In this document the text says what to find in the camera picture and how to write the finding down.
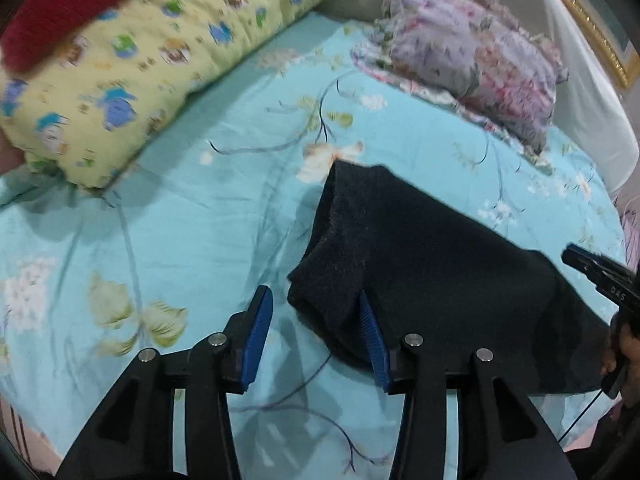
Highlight blue floral bed sheet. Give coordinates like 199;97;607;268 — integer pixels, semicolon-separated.
0;12;628;480

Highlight person's dark clothing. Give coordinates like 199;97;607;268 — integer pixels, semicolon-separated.
565;405;640;480

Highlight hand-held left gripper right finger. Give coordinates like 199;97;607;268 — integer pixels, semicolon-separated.
357;292;581;480

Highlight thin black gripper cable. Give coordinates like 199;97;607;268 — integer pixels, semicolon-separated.
557;389;603;446

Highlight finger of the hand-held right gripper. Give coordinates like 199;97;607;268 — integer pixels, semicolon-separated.
561;242;640;313

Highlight black pants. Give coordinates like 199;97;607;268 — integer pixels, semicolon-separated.
287;160;618;396

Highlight person's right hand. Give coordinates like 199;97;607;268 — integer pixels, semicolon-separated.
602;316;640;376

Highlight floral ruffled pillow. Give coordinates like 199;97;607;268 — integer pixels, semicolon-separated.
352;0;571;161

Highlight gold framed picture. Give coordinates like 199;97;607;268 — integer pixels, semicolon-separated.
532;0;640;91

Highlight yellow cartoon print pillow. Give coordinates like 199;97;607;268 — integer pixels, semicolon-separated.
0;0;337;191

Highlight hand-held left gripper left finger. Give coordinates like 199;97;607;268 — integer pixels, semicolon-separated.
57;285;275;480

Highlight red fleece blanket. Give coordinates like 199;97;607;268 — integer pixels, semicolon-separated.
0;0;241;73

